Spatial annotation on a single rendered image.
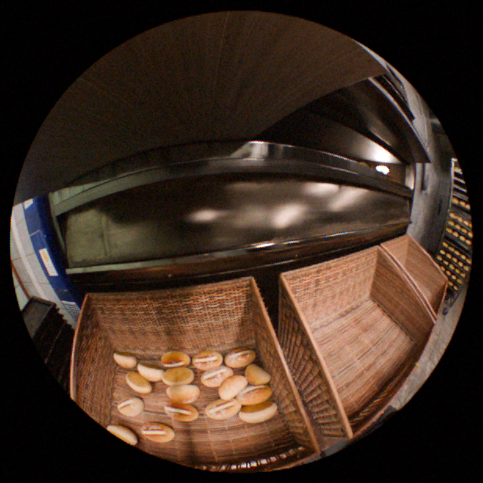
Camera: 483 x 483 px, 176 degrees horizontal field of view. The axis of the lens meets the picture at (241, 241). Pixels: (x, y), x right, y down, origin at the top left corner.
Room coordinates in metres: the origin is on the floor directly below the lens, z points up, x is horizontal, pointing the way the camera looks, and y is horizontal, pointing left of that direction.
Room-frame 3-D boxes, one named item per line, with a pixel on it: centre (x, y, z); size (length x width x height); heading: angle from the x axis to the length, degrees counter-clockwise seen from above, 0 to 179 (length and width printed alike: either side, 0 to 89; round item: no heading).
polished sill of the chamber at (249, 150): (0.43, -0.32, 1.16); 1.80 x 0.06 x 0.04; 102
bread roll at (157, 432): (-0.11, 0.24, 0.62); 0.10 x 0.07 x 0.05; 111
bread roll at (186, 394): (0.04, 0.18, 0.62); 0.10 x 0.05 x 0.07; 107
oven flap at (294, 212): (0.41, -0.33, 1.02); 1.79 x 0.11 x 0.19; 102
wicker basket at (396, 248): (0.27, -0.99, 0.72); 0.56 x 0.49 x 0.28; 101
